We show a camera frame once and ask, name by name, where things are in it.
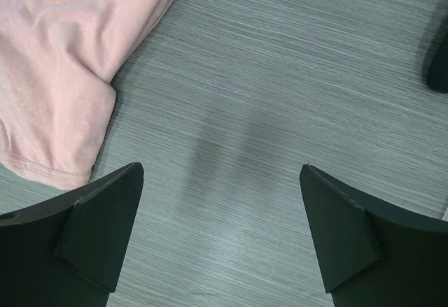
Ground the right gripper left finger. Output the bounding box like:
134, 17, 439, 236
1, 162, 144, 306

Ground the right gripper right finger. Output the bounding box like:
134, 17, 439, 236
300, 164, 447, 307

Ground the black t-shirt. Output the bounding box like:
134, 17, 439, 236
426, 34, 448, 94

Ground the pink printed t-shirt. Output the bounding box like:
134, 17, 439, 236
1, 0, 174, 190

